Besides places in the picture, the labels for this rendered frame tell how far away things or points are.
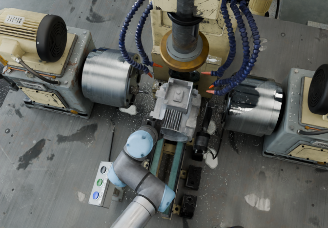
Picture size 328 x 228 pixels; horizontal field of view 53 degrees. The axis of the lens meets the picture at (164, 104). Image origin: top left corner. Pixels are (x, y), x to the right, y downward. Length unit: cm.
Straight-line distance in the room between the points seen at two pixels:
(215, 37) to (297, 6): 184
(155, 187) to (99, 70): 59
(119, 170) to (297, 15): 244
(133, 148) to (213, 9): 46
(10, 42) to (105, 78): 37
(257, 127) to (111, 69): 64
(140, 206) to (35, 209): 77
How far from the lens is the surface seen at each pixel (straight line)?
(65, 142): 170
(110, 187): 132
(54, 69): 143
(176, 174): 146
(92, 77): 140
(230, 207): 158
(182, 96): 136
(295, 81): 142
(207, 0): 94
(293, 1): 324
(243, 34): 114
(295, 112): 137
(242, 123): 137
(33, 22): 134
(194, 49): 118
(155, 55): 143
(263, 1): 230
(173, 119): 134
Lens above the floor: 235
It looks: 68 degrees down
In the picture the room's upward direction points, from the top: 3 degrees counter-clockwise
